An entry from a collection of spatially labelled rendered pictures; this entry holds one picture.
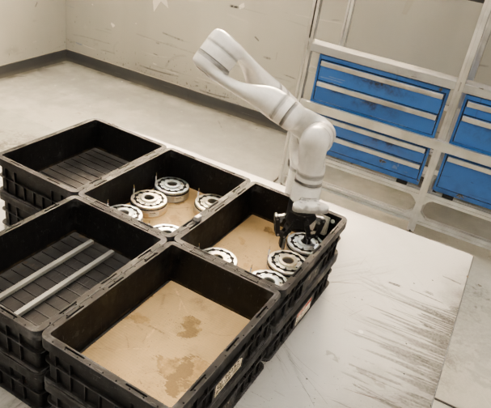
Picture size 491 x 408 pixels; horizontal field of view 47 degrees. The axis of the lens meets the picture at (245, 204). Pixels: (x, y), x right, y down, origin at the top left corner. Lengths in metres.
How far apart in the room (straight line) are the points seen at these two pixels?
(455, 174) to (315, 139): 2.00
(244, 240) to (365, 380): 0.47
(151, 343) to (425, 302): 0.85
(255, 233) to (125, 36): 3.61
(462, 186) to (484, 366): 1.01
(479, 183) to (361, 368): 1.97
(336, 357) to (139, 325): 0.50
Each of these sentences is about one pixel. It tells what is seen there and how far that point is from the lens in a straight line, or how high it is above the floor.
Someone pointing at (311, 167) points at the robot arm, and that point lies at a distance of 1.37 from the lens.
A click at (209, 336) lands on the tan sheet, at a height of 0.83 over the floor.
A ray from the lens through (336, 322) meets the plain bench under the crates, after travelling 1.56.
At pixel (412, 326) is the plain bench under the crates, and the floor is 0.70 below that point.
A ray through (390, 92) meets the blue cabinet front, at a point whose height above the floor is 0.78.
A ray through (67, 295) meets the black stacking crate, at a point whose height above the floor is 0.83.
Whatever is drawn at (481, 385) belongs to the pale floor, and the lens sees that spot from 2.67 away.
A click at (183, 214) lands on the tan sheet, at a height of 0.83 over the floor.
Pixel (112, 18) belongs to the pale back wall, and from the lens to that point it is 5.07.
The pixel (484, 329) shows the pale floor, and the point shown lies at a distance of 2.97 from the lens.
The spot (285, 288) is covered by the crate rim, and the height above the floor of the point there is 0.93.
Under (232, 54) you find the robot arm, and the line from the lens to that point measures 1.39.
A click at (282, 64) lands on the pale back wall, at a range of 4.31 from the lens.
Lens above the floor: 1.69
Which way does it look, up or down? 30 degrees down
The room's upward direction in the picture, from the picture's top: 9 degrees clockwise
